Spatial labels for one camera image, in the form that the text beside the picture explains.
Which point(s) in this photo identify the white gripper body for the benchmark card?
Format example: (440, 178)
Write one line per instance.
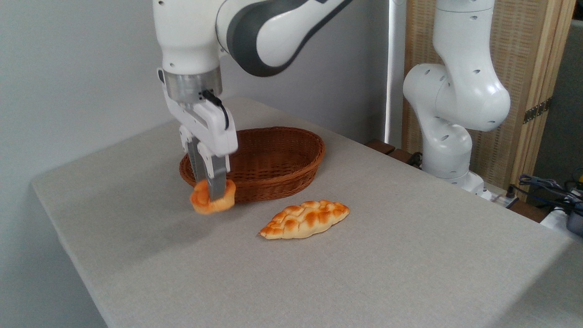
(214, 130)

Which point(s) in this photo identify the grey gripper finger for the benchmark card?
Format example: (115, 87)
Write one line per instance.
(195, 159)
(217, 177)

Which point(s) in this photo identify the round orange bread roll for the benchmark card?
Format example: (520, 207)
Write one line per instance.
(200, 202)

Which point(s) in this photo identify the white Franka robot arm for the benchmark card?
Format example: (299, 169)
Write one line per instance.
(460, 95)

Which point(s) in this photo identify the brown wicker basket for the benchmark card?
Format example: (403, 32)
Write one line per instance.
(282, 159)

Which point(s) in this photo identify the long braided bread loaf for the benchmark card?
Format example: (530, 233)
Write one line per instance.
(305, 219)

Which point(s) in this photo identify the bamboo folding screen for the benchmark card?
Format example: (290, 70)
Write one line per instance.
(524, 50)

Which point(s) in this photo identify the dark metal screen hinge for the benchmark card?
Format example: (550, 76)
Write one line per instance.
(536, 110)

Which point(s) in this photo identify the grey box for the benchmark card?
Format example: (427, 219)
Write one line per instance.
(575, 224)

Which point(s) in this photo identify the white vertical post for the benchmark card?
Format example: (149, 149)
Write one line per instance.
(395, 68)

